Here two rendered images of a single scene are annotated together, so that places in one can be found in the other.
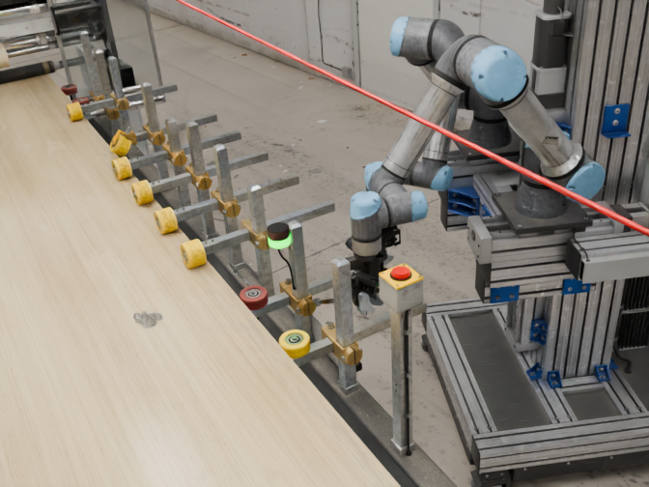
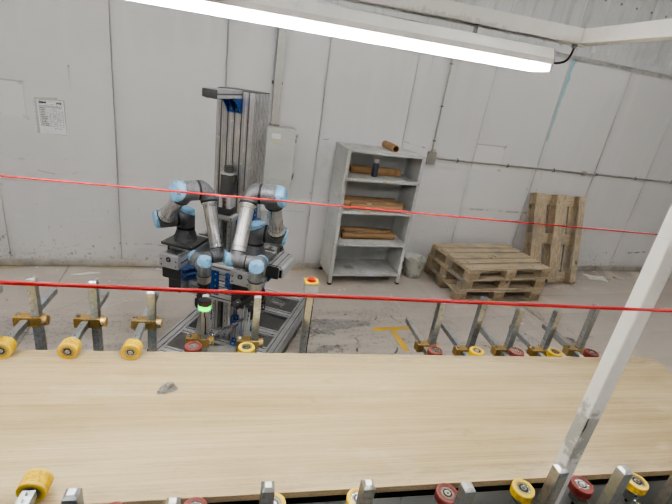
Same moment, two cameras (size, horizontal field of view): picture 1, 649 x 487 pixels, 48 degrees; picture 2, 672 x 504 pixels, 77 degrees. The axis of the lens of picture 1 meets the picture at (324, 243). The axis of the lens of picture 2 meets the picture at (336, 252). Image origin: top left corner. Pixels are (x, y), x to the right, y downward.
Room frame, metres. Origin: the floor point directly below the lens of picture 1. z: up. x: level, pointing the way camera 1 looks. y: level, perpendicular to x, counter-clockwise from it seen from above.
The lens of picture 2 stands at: (0.71, 1.67, 2.16)
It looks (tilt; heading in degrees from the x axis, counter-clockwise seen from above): 22 degrees down; 285
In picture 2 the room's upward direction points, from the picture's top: 9 degrees clockwise
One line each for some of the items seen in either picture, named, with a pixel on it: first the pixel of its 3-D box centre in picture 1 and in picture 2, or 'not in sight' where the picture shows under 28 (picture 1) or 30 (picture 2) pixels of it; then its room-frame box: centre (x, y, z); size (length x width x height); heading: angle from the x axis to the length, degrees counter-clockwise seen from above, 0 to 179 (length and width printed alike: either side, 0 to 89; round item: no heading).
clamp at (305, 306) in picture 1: (296, 298); (199, 341); (1.75, 0.09, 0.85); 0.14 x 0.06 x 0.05; 28
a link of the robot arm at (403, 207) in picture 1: (401, 205); (257, 263); (1.61, -0.20, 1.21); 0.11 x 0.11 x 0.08; 15
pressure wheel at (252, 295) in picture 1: (255, 307); (193, 354); (1.71, 0.21, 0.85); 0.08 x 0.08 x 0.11
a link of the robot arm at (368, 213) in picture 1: (367, 215); (256, 271); (1.57, -0.11, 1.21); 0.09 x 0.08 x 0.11; 105
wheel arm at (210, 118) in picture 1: (176, 127); not in sight; (2.93, 0.59, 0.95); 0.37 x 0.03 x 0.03; 118
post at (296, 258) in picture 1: (300, 294); (204, 336); (1.74, 0.08, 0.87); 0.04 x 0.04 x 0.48; 28
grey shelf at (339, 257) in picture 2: not in sight; (368, 216); (1.59, -2.97, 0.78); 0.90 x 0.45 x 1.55; 34
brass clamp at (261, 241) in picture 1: (257, 233); (147, 322); (1.98, 0.21, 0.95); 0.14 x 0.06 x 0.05; 28
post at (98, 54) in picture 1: (108, 98); not in sight; (3.51, 1.01, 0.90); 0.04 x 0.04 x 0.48; 28
